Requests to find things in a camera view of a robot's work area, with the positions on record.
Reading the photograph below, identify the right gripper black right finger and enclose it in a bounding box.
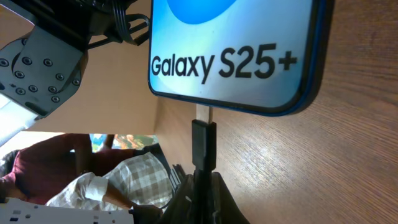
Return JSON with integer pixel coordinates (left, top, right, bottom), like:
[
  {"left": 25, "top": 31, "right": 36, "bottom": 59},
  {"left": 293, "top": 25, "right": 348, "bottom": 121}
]
[{"left": 211, "top": 172, "right": 249, "bottom": 224}]

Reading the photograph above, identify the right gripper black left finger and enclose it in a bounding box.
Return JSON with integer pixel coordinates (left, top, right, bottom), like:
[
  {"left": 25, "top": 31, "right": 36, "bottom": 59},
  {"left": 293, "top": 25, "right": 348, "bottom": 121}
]
[{"left": 157, "top": 174, "right": 199, "bottom": 224}]

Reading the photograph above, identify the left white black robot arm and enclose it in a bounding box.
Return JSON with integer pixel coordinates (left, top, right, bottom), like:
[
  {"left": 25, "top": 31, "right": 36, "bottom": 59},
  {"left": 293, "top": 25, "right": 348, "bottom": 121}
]
[{"left": 1, "top": 0, "right": 150, "bottom": 144}]

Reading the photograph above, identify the person in maroon shirt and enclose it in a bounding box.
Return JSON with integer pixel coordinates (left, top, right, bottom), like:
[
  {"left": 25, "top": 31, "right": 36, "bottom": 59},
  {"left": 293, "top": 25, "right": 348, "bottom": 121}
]
[{"left": 1, "top": 134, "right": 137, "bottom": 205}]

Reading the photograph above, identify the white perforated base plate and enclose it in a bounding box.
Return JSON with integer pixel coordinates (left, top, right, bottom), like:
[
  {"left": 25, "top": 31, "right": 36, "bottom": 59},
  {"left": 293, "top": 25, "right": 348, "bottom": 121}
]
[{"left": 1, "top": 198, "right": 134, "bottom": 224}]

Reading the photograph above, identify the person in checked shirt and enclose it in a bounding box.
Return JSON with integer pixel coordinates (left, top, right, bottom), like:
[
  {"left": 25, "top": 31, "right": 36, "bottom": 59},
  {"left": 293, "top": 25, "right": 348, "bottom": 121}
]
[{"left": 46, "top": 152, "right": 172, "bottom": 211}]

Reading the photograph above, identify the black charger cable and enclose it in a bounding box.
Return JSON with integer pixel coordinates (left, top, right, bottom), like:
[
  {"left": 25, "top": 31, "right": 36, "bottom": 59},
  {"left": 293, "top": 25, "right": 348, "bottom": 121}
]
[{"left": 190, "top": 104, "right": 218, "bottom": 224}]

